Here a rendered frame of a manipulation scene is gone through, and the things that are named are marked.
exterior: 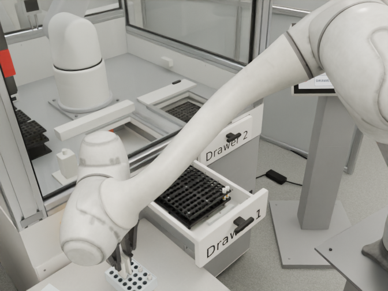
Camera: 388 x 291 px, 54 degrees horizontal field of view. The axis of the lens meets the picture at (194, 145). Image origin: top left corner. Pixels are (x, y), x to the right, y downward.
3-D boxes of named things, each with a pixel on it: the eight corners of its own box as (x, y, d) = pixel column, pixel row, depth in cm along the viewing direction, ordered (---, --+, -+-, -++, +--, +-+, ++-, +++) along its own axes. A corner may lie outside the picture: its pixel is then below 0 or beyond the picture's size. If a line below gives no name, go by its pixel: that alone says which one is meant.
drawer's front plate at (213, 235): (265, 216, 120) (268, 189, 113) (199, 269, 103) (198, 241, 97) (261, 213, 121) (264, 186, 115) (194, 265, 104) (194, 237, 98)
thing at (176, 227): (258, 212, 119) (259, 197, 116) (198, 258, 104) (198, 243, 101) (175, 159, 143) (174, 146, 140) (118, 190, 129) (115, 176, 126)
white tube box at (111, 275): (157, 286, 106) (156, 277, 104) (135, 306, 101) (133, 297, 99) (129, 262, 113) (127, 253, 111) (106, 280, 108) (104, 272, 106)
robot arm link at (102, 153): (90, 178, 92) (78, 216, 81) (79, 123, 84) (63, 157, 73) (135, 176, 92) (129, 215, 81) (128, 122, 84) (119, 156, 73)
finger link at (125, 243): (112, 223, 96) (117, 219, 97) (120, 250, 102) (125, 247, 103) (122, 230, 94) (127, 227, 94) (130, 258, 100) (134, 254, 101)
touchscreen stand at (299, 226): (368, 268, 200) (431, 93, 144) (282, 268, 202) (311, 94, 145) (339, 204, 242) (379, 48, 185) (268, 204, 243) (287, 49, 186)
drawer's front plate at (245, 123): (251, 139, 157) (253, 115, 151) (200, 168, 141) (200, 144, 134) (247, 137, 158) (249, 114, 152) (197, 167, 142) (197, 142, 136)
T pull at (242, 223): (254, 221, 107) (254, 217, 106) (237, 235, 103) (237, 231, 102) (244, 214, 109) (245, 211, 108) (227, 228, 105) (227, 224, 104)
